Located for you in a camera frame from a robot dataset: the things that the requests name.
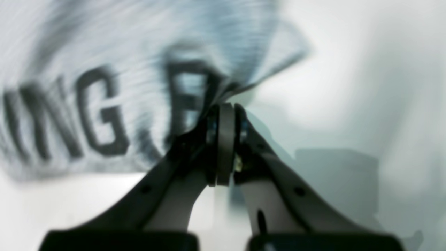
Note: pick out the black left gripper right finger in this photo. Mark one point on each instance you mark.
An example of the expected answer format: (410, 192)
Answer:
(285, 213)

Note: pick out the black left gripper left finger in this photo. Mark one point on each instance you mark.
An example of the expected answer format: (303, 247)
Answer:
(154, 215)

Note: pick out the grey T-shirt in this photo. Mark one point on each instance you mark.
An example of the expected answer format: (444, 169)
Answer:
(105, 86)

